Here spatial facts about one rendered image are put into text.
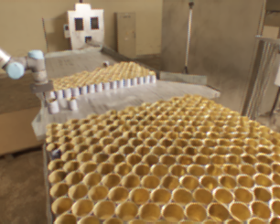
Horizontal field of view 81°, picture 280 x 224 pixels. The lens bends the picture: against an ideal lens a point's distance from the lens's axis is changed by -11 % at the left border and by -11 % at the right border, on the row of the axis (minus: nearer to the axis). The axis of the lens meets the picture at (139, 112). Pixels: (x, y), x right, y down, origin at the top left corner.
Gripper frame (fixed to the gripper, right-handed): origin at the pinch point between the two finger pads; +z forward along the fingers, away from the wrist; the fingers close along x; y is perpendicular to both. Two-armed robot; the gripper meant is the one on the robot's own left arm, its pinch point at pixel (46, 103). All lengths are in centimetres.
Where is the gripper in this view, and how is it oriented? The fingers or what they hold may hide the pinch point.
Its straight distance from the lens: 119.9
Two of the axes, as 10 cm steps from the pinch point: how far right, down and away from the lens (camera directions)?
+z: 0.0, 8.8, 4.7
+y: 4.5, 4.2, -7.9
